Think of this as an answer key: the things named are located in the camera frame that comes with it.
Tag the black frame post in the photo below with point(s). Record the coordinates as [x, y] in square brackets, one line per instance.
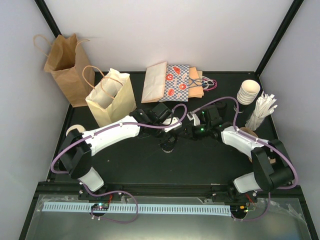
[283, 27]
[48, 17]

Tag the black left frame post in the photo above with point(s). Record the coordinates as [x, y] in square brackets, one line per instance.
[48, 17]

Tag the left stack of paper cups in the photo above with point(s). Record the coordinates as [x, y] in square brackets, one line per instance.
[78, 127]

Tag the tall black lid stack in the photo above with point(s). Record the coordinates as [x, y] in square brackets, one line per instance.
[221, 107]

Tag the stack of white paper cups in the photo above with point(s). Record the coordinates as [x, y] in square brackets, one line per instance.
[247, 93]

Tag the standing brown paper bag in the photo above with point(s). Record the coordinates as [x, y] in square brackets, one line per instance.
[67, 62]

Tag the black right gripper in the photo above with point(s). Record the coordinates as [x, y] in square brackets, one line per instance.
[190, 134]

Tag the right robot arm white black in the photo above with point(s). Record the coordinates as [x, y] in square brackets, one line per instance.
[264, 176]

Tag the black right frame post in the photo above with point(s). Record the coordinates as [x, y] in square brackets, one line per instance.
[283, 27]

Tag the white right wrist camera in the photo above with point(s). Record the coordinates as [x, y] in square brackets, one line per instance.
[194, 118]

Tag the brown flat paper bag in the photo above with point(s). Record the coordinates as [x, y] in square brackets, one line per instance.
[195, 89]

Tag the white flat paper bag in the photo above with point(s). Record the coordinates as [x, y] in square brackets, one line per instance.
[154, 83]

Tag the small circuit board with LEDs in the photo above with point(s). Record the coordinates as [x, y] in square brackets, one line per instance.
[100, 207]

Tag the blue checkered paper bag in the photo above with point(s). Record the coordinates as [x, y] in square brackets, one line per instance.
[176, 85]

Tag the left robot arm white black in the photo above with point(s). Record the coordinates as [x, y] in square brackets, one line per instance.
[78, 148]

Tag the cream paper bag with handles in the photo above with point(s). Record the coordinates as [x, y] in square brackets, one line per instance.
[112, 98]

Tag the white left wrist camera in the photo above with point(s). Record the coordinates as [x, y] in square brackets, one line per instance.
[171, 124]

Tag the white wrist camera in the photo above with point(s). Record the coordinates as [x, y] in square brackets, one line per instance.
[171, 124]
[194, 118]

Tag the glass of wrapped stirrers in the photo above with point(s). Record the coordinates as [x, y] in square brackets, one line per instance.
[264, 106]

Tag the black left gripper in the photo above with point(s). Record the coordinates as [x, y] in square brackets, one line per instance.
[167, 137]

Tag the light blue slotted cable duct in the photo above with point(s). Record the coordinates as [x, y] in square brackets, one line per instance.
[131, 208]

